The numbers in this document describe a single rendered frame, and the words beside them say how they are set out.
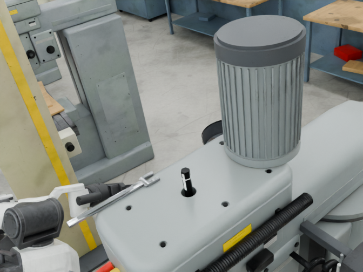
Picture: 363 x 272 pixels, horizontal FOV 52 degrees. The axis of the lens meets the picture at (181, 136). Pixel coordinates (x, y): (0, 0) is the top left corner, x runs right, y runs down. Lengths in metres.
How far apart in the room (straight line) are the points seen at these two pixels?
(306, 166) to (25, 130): 1.89
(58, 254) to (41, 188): 1.65
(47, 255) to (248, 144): 0.67
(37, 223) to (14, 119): 1.44
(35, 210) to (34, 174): 1.58
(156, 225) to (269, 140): 0.33
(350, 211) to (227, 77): 0.68
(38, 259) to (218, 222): 0.58
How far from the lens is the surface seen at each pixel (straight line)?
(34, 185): 2.81
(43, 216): 1.20
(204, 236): 0.83
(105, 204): 0.93
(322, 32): 5.93
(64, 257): 1.23
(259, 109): 0.86
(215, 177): 0.94
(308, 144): 1.25
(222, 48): 0.82
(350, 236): 1.40
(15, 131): 2.59
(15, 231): 1.17
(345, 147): 1.26
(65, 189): 1.47
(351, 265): 1.00
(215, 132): 3.46
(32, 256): 1.21
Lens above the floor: 2.52
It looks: 35 degrees down
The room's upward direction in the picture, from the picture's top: 10 degrees counter-clockwise
